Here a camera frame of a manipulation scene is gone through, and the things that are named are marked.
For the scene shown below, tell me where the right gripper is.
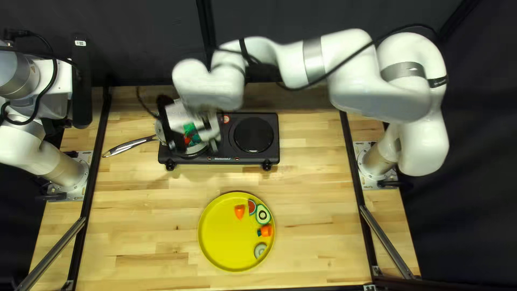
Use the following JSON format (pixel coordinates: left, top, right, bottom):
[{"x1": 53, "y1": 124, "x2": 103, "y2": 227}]
[{"x1": 166, "y1": 99, "x2": 221, "y2": 142}]

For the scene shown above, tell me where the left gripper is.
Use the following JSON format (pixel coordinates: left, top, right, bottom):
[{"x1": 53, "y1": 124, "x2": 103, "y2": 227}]
[{"x1": 28, "y1": 60, "x2": 73, "y2": 120}]

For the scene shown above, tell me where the black hot plate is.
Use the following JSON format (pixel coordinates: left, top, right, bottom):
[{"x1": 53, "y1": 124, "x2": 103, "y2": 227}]
[{"x1": 158, "y1": 112, "x2": 280, "y2": 171}]

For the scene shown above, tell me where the yellow plate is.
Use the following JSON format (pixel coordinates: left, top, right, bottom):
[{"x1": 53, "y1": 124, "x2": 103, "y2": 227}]
[{"x1": 198, "y1": 191, "x2": 276, "y2": 272}]

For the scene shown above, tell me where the toy avocado half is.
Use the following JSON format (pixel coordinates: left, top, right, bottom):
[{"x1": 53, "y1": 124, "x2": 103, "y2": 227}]
[{"x1": 255, "y1": 204, "x2": 272, "y2": 226}]

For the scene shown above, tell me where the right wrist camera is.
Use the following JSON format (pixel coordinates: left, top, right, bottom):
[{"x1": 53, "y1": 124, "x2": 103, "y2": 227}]
[{"x1": 156, "y1": 95, "x2": 178, "y2": 152}]

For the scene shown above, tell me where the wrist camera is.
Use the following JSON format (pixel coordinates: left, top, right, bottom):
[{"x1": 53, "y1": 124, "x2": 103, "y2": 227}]
[
  {"x1": 72, "y1": 36, "x2": 93, "y2": 129},
  {"x1": 156, "y1": 95, "x2": 178, "y2": 152}
]

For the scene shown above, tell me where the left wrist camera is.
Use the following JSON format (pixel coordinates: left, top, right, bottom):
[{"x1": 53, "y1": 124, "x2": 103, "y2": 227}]
[{"x1": 72, "y1": 36, "x2": 93, "y2": 129}]

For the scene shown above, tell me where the silver pot with long handle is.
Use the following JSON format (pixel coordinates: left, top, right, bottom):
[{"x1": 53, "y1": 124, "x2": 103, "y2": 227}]
[{"x1": 102, "y1": 117, "x2": 221, "y2": 158}]

